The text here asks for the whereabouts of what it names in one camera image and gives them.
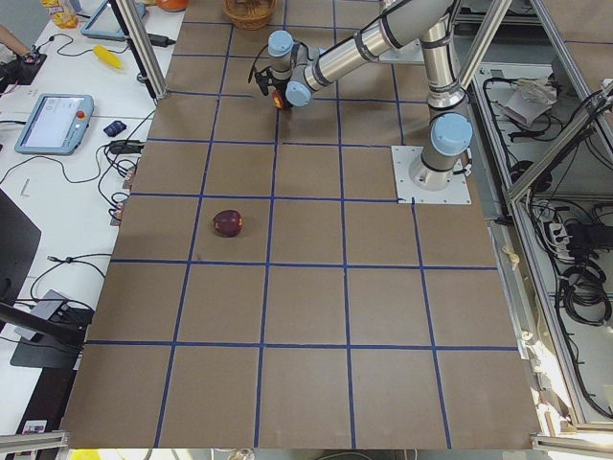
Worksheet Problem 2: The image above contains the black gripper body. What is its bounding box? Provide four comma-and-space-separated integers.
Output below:
252, 66, 287, 96

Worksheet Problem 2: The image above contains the red yellow apple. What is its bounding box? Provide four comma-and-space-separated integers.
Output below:
271, 89, 292, 110

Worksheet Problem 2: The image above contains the dark red apple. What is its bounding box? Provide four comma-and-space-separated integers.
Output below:
213, 209, 243, 238

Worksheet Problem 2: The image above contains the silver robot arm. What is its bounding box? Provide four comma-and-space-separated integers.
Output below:
248, 0, 473, 192

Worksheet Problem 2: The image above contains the woven wicker basket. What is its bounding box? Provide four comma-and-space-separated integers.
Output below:
222, 0, 277, 31

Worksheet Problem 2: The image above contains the black power adapter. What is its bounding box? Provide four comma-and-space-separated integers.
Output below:
148, 34, 176, 48

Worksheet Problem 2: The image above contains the orange cylindrical container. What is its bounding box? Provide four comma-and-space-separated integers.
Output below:
156, 0, 189, 12

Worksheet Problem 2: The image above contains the yellow toy corn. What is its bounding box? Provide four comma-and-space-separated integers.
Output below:
92, 45, 125, 72

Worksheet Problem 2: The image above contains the upper blue teach pendant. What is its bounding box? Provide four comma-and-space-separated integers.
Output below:
14, 93, 95, 156

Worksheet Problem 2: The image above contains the grey usb hub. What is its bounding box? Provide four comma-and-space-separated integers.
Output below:
30, 290, 94, 334

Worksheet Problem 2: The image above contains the aluminium frame post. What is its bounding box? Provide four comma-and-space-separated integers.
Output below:
110, 0, 168, 101

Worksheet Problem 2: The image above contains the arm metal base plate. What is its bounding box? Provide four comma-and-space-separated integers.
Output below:
391, 146, 471, 205

